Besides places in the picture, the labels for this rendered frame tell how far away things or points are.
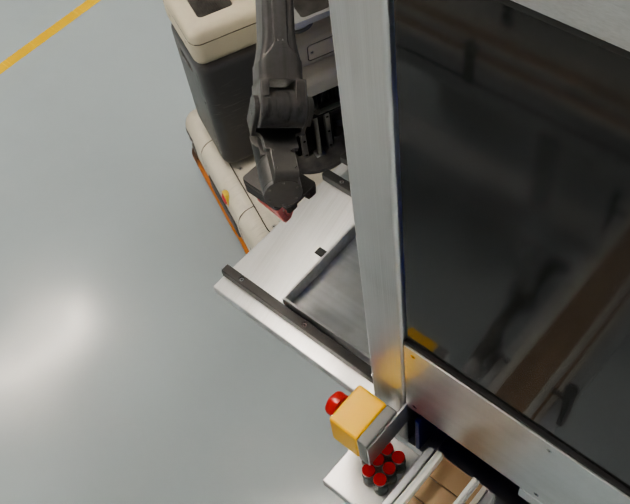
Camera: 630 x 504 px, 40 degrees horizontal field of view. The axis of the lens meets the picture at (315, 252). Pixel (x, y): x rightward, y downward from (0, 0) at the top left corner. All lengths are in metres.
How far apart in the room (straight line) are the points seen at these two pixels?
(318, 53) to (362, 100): 1.25
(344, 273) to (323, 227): 0.12
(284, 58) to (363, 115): 0.42
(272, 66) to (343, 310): 0.51
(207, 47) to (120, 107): 1.08
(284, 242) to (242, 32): 0.77
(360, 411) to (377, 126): 0.58
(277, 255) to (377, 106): 0.86
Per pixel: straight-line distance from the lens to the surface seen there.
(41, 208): 3.06
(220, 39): 2.24
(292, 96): 1.22
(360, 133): 0.84
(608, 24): 0.59
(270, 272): 1.60
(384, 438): 1.30
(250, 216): 2.46
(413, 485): 1.31
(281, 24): 1.24
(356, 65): 0.77
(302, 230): 1.65
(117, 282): 2.78
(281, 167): 1.20
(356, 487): 1.40
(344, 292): 1.56
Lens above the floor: 2.20
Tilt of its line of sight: 55 degrees down
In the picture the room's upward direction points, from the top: 11 degrees counter-clockwise
